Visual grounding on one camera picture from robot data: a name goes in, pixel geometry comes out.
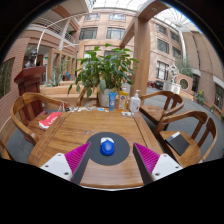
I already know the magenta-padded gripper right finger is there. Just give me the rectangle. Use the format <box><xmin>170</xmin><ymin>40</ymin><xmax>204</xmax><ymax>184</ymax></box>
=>
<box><xmin>132</xmin><ymin>142</ymin><xmax>184</xmax><ymax>186</ymax></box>

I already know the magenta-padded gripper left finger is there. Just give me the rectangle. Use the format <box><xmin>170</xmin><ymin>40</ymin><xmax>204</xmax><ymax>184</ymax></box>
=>
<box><xmin>39</xmin><ymin>142</ymin><xmax>92</xmax><ymax>186</ymax></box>

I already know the blue and white computer mouse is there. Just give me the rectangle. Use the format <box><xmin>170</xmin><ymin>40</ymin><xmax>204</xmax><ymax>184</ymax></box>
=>
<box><xmin>99</xmin><ymin>136</ymin><xmax>116</xmax><ymax>157</ymax></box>

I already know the round dark grey mouse pad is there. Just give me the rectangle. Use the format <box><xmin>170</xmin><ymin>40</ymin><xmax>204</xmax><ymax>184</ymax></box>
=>
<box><xmin>85</xmin><ymin>131</ymin><xmax>131</xmax><ymax>166</ymax></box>

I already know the black flat box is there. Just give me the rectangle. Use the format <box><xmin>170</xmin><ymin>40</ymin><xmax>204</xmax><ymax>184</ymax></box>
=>
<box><xmin>165</xmin><ymin>131</ymin><xmax>191</xmax><ymax>157</ymax></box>

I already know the wooden round-back armchair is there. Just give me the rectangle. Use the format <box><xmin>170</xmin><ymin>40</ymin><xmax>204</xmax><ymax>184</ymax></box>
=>
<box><xmin>9</xmin><ymin>92</ymin><xmax>69</xmax><ymax>146</ymax></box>
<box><xmin>153</xmin><ymin>110</ymin><xmax>218</xmax><ymax>168</ymax></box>
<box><xmin>77</xmin><ymin>87</ymin><xmax>99</xmax><ymax>108</ymax></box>
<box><xmin>139</xmin><ymin>90</ymin><xmax>185</xmax><ymax>126</ymax></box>

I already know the white pump bottle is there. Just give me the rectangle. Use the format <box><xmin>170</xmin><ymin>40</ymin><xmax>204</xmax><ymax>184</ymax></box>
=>
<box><xmin>128</xmin><ymin>89</ymin><xmax>142</xmax><ymax>114</ymax></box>

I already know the long wooden planter box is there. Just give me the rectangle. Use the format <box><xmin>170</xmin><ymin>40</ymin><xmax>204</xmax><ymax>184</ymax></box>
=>
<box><xmin>39</xmin><ymin>84</ymin><xmax>81</xmax><ymax>101</ymax></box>

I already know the potted yellow flower plant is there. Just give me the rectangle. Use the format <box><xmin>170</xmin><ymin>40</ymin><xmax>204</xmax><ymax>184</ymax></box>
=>
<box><xmin>195</xmin><ymin>89</ymin><xmax>206</xmax><ymax>106</ymax></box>

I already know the yellow liquid soap bottle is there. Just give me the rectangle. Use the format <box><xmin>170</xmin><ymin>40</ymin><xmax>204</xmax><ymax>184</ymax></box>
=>
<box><xmin>117</xmin><ymin>85</ymin><xmax>130</xmax><ymax>112</ymax></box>

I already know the leafy plant in white pot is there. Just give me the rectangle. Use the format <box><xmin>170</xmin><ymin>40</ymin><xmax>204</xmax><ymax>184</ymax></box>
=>
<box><xmin>67</xmin><ymin>43</ymin><xmax>140</xmax><ymax>108</ymax></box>

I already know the blue squeeze tube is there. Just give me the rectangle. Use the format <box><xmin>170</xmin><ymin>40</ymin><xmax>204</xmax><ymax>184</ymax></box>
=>
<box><xmin>108</xmin><ymin>91</ymin><xmax>118</xmax><ymax>112</ymax></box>

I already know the dark red wooden podium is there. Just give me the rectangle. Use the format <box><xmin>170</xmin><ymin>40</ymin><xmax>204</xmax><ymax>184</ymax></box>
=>
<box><xmin>13</xmin><ymin>65</ymin><xmax>47</xmax><ymax>118</ymax></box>

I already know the dark bust statue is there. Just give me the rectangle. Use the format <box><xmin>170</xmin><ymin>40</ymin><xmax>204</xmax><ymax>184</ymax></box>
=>
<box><xmin>24</xmin><ymin>49</ymin><xmax>39</xmax><ymax>69</ymax></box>

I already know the white sculpture on pedestal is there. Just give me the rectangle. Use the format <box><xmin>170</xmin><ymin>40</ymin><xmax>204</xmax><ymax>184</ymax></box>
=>
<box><xmin>163</xmin><ymin>64</ymin><xmax>183</xmax><ymax>95</ymax></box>

